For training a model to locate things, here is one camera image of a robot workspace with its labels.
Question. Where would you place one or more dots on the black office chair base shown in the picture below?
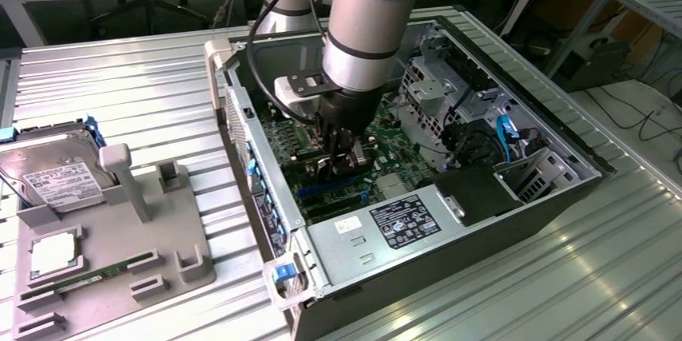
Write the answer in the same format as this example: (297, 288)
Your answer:
(155, 2)

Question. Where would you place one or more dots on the dark metal frame post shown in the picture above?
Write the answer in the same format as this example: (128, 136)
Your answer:
(8, 89)

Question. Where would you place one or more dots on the green motherboard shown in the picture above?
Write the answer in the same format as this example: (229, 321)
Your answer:
(396, 165)

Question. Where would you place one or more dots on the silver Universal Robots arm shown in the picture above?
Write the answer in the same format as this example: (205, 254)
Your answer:
(361, 29)

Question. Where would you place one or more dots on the silver hard disk drive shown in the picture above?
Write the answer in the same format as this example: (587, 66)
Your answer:
(58, 181)

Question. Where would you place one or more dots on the green RAM stick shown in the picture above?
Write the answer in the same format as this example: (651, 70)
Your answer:
(80, 279)

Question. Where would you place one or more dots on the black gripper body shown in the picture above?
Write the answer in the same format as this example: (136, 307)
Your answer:
(348, 111)

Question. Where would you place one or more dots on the blue case release latch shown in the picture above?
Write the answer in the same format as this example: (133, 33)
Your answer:
(281, 271)

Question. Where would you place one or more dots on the silver CPU chip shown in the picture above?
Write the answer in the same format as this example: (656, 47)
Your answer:
(53, 253)

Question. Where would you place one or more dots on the long black expansion slot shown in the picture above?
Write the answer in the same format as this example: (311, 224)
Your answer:
(329, 199)
(337, 209)

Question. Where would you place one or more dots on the graphics card with metal bracket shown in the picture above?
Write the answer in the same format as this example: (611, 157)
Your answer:
(321, 171)

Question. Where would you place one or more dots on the black plastic shroud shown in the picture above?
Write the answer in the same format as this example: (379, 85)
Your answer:
(474, 195)

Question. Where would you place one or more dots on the blue slot latch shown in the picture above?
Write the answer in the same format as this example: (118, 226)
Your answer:
(267, 198)
(273, 213)
(251, 166)
(281, 232)

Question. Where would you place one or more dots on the black box device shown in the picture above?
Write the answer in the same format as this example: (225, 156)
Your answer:
(596, 65)

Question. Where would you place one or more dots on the small blue board connector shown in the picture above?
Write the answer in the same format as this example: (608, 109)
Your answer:
(364, 195)

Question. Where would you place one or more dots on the silver power supply unit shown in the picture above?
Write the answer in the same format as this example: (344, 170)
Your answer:
(337, 255)

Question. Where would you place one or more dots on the silver metal drive cage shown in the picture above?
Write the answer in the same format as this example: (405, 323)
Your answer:
(431, 117)

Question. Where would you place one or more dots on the silver chipset heatsink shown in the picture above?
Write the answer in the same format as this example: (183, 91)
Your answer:
(393, 184)

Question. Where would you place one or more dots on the silver disk bay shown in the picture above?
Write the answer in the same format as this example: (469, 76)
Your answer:
(554, 169)

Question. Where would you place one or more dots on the open black PC case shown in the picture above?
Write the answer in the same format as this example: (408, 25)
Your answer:
(425, 297)

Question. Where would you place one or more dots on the grey plastic parts rack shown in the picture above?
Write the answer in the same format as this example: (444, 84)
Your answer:
(106, 253)

